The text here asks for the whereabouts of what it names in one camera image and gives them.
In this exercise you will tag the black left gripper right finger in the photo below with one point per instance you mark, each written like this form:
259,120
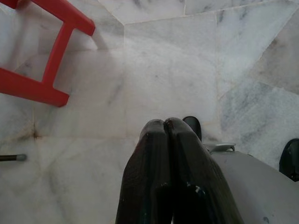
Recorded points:
194,177

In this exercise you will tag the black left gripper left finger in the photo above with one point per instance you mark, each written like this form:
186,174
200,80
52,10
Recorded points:
144,168

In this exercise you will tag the robot black left foot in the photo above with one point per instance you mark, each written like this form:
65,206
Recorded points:
193,124

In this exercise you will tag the robot black foot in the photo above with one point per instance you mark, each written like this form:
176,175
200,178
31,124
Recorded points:
193,124
290,158

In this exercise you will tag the robot black right foot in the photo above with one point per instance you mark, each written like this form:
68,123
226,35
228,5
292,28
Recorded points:
290,158

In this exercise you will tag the red plastic stool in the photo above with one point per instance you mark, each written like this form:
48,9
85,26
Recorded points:
58,58

